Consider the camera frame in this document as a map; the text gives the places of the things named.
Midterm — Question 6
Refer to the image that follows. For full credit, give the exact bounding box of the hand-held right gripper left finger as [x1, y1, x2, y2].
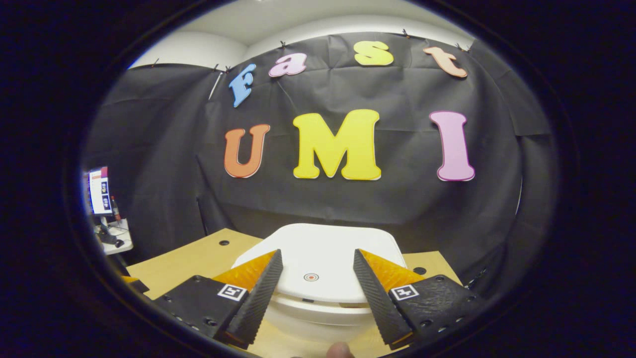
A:
[153, 249, 284, 350]

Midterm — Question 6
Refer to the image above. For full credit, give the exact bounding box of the white side table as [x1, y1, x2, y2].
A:
[94, 219, 134, 256]

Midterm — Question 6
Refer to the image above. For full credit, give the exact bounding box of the white desktop garbage bin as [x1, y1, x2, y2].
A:
[231, 223, 408, 344]

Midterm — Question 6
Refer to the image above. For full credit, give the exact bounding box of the wooden desktop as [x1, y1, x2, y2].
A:
[125, 228, 463, 358]

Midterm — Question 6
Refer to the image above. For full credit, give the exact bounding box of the computer monitor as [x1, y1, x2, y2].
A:
[88, 167, 114, 217]

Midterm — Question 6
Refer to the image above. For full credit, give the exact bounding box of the black backdrop cloth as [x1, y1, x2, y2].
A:
[82, 32, 559, 294]

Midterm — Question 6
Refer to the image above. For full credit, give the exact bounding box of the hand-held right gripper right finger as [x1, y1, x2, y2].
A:
[353, 249, 487, 350]

